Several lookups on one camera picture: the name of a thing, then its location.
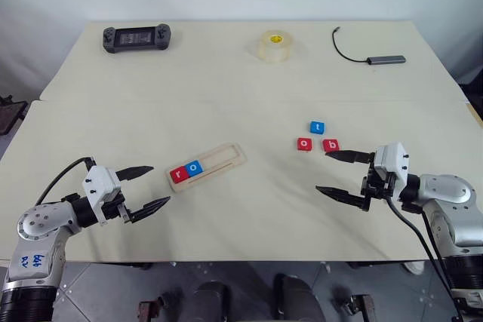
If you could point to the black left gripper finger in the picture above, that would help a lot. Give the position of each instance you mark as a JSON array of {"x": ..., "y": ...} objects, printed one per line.
[
  {"x": 149, "y": 209},
  {"x": 134, "y": 172}
]

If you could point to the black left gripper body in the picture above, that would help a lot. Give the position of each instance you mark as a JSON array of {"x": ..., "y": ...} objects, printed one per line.
[{"x": 117, "y": 209}]

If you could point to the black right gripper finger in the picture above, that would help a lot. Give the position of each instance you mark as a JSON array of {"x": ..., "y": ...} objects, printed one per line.
[
  {"x": 343, "y": 197},
  {"x": 349, "y": 156}
]

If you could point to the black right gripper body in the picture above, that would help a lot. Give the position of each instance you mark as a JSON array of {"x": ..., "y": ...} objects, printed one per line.
[{"x": 371, "y": 187}]

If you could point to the red letter tile b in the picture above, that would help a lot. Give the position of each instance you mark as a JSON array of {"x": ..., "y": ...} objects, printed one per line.
[{"x": 331, "y": 145}]

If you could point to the blue letter tile t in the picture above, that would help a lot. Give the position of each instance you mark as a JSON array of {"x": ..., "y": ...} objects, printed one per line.
[{"x": 318, "y": 127}]

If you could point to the red letter tile r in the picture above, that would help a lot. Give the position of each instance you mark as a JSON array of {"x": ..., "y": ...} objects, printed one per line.
[{"x": 179, "y": 175}]

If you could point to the red letter tile o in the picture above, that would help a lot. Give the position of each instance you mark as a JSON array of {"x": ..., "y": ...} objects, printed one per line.
[{"x": 304, "y": 144}]

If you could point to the blue letter tile o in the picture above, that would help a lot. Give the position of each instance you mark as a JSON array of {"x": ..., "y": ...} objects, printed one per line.
[{"x": 194, "y": 168}]

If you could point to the wooden letter tray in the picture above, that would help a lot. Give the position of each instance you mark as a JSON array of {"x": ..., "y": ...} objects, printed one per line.
[{"x": 222, "y": 160}]

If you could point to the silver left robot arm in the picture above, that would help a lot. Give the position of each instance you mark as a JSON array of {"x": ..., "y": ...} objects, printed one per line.
[{"x": 37, "y": 224}]

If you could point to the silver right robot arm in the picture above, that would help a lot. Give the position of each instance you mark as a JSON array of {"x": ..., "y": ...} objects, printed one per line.
[{"x": 453, "y": 194}]

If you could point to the dark rounded shape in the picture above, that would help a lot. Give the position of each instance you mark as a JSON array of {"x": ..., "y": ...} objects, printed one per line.
[{"x": 211, "y": 303}]

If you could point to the clear tape roll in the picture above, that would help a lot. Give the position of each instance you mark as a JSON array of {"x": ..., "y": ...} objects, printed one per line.
[{"x": 275, "y": 48}]

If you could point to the black handheld game controller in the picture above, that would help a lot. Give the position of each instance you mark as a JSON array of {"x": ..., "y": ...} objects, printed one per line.
[{"x": 134, "y": 38}]

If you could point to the black stand base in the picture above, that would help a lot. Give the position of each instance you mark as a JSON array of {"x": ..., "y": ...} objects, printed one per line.
[{"x": 11, "y": 112}]

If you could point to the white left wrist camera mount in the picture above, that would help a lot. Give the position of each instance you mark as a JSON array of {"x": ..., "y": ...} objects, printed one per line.
[{"x": 100, "y": 184}]

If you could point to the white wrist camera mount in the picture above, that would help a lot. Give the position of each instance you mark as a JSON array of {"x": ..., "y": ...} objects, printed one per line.
[
  {"x": 100, "y": 184},
  {"x": 394, "y": 158}
]

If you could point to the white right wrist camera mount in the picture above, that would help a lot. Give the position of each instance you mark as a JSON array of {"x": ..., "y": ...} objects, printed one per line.
[{"x": 394, "y": 158}]

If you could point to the rusty metal bracket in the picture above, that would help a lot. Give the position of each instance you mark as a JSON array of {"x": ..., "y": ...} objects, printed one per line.
[
  {"x": 147, "y": 310},
  {"x": 364, "y": 307}
]

